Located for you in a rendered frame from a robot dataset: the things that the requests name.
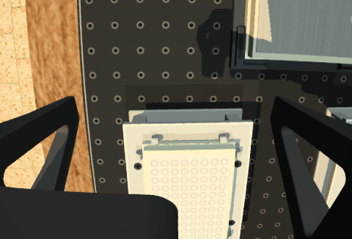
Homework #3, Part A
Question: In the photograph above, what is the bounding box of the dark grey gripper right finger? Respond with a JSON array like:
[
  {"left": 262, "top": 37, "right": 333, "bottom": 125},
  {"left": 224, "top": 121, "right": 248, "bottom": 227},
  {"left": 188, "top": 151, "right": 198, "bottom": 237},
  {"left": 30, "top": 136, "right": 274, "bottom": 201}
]
[{"left": 271, "top": 96, "right": 352, "bottom": 239}]

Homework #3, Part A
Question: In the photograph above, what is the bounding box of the cream multi-well plate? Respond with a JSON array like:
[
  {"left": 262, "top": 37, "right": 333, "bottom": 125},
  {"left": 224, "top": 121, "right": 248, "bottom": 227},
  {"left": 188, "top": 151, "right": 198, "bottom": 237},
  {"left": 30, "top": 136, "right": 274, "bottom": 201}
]
[{"left": 142, "top": 140, "right": 235, "bottom": 239}]

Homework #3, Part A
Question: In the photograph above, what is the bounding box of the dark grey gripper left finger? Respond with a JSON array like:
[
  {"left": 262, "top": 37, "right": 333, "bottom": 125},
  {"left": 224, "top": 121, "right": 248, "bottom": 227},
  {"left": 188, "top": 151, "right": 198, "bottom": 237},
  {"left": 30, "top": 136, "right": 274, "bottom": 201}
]
[{"left": 0, "top": 96, "right": 79, "bottom": 191}]

